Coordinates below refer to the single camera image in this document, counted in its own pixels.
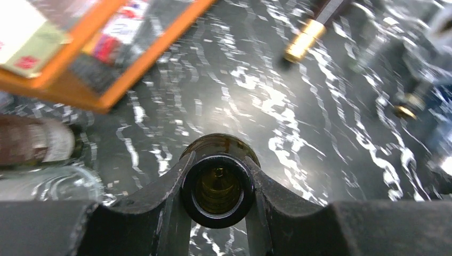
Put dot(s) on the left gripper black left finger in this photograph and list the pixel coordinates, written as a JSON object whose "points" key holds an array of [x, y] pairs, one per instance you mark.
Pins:
{"points": [[151, 221]]}

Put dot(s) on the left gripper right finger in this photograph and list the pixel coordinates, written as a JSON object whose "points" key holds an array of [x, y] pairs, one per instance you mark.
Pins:
{"points": [[282, 223]]}

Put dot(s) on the dark green wine bottle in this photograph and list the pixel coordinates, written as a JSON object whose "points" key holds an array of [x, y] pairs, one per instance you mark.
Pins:
{"points": [[218, 188]]}

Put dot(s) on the clear round glass bottle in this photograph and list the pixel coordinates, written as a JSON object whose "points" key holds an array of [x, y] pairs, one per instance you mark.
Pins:
{"points": [[51, 184]]}

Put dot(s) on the brown wine bottle silver cap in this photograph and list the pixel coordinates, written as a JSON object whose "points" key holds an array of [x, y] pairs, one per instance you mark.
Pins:
{"points": [[27, 141]]}

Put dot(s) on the blue square glass bottle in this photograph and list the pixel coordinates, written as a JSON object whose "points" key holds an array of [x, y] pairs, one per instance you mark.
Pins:
{"points": [[439, 142]]}

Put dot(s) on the dark bottle black cap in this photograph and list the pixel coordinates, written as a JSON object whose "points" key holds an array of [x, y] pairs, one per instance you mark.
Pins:
{"points": [[413, 102]]}

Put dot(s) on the orange wooden shelf rack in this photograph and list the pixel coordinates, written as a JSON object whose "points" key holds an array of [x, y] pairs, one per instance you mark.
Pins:
{"points": [[86, 54]]}

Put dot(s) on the gold capped dark bottle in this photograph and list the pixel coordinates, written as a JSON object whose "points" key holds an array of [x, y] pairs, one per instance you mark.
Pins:
{"points": [[324, 13]]}

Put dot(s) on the marker pen pack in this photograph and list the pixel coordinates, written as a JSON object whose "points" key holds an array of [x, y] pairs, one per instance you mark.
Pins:
{"points": [[107, 45]]}

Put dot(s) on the white red small box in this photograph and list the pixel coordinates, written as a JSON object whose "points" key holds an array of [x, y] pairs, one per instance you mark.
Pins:
{"points": [[28, 39]]}

